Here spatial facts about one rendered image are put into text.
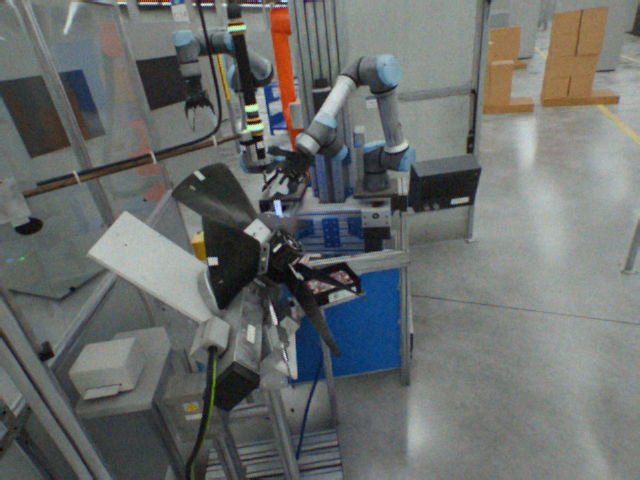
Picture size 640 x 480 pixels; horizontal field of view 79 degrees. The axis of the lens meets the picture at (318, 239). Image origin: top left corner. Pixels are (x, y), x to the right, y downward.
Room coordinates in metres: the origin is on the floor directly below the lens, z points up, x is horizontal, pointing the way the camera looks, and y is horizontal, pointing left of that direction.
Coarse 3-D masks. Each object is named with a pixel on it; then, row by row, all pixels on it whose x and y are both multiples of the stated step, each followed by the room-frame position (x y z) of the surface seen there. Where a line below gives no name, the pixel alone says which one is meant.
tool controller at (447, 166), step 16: (432, 160) 1.54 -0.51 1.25; (448, 160) 1.53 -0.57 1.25; (464, 160) 1.51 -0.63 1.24; (416, 176) 1.47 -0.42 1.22; (432, 176) 1.45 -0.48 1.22; (448, 176) 1.45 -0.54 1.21; (464, 176) 1.45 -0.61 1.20; (480, 176) 1.46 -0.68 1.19; (416, 192) 1.47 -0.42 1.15; (432, 192) 1.46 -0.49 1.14; (448, 192) 1.47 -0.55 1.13; (464, 192) 1.48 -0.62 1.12; (416, 208) 1.49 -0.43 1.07; (432, 208) 1.49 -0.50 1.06
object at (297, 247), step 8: (280, 232) 1.06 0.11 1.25; (288, 232) 1.09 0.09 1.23; (272, 240) 1.02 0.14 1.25; (280, 240) 1.00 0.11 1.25; (296, 240) 1.08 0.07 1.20; (272, 248) 1.00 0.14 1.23; (280, 248) 0.99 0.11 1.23; (288, 248) 0.99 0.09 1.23; (296, 248) 1.03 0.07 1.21; (272, 256) 0.99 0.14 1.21; (280, 256) 0.98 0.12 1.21; (288, 256) 0.98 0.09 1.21; (296, 256) 0.99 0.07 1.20; (272, 264) 0.98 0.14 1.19; (280, 264) 0.98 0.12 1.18; (272, 272) 1.00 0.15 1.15; (280, 272) 1.01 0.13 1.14; (264, 280) 0.97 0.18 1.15; (272, 280) 0.97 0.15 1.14; (280, 280) 1.00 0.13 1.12
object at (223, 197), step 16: (192, 176) 1.13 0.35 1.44; (208, 176) 1.16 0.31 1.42; (224, 176) 1.18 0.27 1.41; (176, 192) 1.07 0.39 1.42; (192, 192) 1.09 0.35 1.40; (208, 192) 1.11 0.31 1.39; (224, 192) 1.13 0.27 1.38; (240, 192) 1.15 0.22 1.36; (192, 208) 1.05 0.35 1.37; (208, 208) 1.07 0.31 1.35; (224, 208) 1.09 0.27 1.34; (240, 208) 1.11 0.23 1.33; (240, 224) 1.07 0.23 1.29
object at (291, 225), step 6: (264, 216) 1.35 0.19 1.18; (276, 216) 1.37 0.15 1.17; (264, 222) 1.30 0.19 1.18; (270, 222) 1.30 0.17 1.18; (276, 222) 1.29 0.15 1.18; (282, 222) 1.29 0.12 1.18; (288, 222) 1.30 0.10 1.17; (294, 222) 1.32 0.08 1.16; (300, 222) 1.34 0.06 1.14; (270, 228) 1.24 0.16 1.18; (276, 228) 1.23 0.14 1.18; (288, 228) 1.23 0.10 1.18; (294, 228) 1.24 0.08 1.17; (300, 228) 1.25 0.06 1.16
